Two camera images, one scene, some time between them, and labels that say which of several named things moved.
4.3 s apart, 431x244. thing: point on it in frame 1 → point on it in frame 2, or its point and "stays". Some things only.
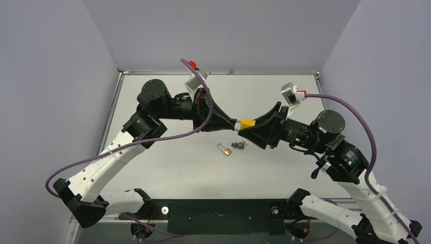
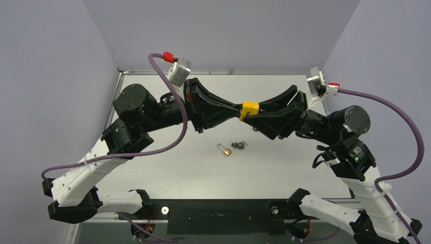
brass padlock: (227, 152) stays
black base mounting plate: (220, 216) stays
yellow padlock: (247, 123) → (249, 108)
